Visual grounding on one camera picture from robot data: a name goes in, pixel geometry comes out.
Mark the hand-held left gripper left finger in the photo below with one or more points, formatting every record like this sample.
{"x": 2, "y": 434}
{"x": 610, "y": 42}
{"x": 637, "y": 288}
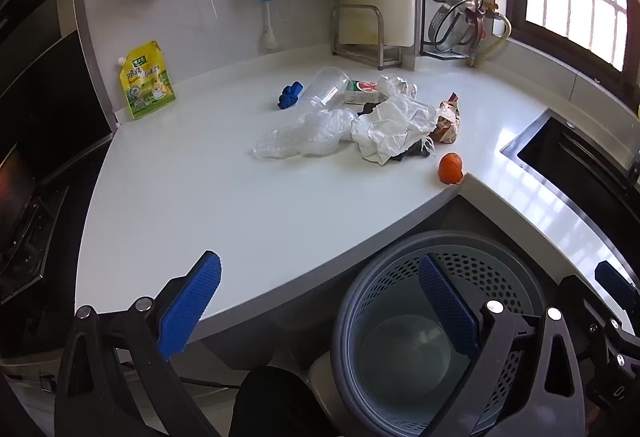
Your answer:
{"x": 190, "y": 302}

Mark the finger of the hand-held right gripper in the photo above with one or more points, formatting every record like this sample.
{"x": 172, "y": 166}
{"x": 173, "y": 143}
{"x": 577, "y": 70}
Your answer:
{"x": 582, "y": 299}
{"x": 617, "y": 284}

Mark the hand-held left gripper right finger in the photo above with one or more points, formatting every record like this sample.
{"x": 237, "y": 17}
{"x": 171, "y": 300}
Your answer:
{"x": 450, "y": 302}

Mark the grey perforated trash basket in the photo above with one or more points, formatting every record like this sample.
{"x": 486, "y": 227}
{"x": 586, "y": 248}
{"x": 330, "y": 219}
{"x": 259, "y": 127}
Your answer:
{"x": 390, "y": 277}

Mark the orange peel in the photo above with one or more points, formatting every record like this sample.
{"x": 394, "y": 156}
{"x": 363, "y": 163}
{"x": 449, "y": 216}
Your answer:
{"x": 450, "y": 168}

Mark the brown snack wrapper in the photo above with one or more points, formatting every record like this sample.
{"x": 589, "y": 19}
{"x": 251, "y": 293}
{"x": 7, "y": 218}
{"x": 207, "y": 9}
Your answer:
{"x": 447, "y": 122}

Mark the clear plastic bag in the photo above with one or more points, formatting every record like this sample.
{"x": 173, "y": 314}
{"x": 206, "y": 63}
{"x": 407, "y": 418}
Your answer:
{"x": 310, "y": 134}

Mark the clear plastic cup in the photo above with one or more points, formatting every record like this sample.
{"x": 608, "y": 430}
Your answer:
{"x": 325, "y": 84}

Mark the black kitchen sink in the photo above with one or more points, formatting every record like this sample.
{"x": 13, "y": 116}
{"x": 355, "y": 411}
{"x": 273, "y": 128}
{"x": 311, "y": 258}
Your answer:
{"x": 575, "y": 167}

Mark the dark clothing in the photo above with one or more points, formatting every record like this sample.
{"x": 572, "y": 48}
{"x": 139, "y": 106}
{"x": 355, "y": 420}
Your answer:
{"x": 275, "y": 407}

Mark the black gas cooktop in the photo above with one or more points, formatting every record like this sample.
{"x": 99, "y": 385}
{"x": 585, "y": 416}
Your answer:
{"x": 25, "y": 237}

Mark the yellow seasoning pouch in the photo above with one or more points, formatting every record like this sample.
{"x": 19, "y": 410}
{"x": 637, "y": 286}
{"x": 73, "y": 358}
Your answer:
{"x": 146, "y": 84}

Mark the small printed carton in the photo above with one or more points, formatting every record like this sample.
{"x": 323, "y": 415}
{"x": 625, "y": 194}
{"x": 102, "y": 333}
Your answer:
{"x": 362, "y": 91}

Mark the blue bottle cap piece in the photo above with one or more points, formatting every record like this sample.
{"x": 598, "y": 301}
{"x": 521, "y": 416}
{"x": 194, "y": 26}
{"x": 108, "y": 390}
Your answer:
{"x": 290, "y": 95}

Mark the steel cutting board stand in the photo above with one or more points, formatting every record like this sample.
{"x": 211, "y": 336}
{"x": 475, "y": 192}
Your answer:
{"x": 382, "y": 54}

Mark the brown plastic utensil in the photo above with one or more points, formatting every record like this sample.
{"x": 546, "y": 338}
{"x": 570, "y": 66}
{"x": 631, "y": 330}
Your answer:
{"x": 475, "y": 24}

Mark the glass pot lid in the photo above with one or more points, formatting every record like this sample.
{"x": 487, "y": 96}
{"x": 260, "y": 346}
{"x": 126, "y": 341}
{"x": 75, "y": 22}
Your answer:
{"x": 450, "y": 22}

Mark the white and blue bottle brush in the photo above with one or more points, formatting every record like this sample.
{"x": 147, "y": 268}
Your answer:
{"x": 268, "y": 24}

